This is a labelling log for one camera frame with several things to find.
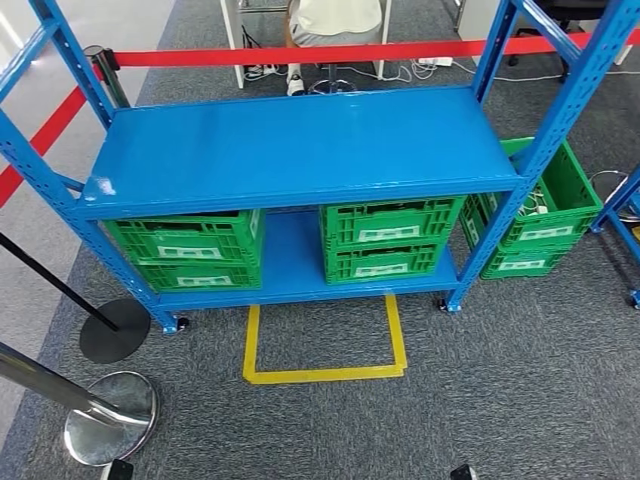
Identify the blue metal shelf rack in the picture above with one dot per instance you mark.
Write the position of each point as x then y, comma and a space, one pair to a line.
300, 146
620, 232

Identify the green plastic crate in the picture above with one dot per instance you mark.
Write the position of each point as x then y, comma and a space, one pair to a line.
240, 235
244, 278
570, 199
350, 222
340, 265
555, 260

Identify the black round stool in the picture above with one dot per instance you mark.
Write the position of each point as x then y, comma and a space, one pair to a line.
332, 83

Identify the power strip with black adapters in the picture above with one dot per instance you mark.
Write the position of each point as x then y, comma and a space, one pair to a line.
260, 71

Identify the red barrier belt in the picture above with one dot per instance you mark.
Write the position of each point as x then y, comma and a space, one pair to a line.
45, 139
300, 54

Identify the person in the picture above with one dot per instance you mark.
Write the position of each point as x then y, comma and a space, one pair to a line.
340, 16

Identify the white power strip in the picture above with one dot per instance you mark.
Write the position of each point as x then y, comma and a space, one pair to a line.
435, 61

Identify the black stanchion with round base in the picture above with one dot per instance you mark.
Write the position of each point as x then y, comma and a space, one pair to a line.
115, 331

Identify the white partition panel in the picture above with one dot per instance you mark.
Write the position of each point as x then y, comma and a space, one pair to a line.
475, 20

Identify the chrome stanchion with round base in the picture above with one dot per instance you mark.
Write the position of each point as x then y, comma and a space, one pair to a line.
115, 417

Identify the black office chair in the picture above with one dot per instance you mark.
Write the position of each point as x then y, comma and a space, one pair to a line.
564, 10

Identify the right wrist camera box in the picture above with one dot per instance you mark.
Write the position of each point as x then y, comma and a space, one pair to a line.
464, 472

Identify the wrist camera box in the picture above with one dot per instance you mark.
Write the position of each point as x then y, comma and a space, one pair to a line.
118, 470
464, 472

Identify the black barrier post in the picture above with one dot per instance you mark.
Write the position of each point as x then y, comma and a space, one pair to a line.
107, 73

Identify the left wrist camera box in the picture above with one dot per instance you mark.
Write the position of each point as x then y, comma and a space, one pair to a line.
118, 470

